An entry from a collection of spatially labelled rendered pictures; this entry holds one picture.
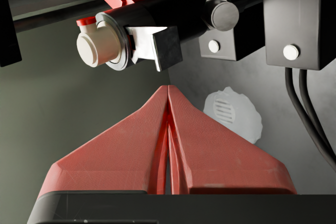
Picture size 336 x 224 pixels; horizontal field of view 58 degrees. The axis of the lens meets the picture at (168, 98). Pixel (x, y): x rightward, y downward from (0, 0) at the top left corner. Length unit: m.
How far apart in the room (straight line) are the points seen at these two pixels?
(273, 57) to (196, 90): 0.31
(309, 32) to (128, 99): 0.36
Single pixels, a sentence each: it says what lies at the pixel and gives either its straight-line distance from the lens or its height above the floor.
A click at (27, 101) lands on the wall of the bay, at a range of 0.43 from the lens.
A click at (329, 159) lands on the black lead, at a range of 0.19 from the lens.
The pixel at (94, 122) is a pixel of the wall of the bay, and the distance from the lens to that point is 0.48.
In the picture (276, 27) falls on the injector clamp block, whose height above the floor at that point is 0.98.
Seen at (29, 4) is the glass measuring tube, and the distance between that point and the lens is 0.42.
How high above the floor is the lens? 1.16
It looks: 35 degrees down
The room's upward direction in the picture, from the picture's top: 119 degrees counter-clockwise
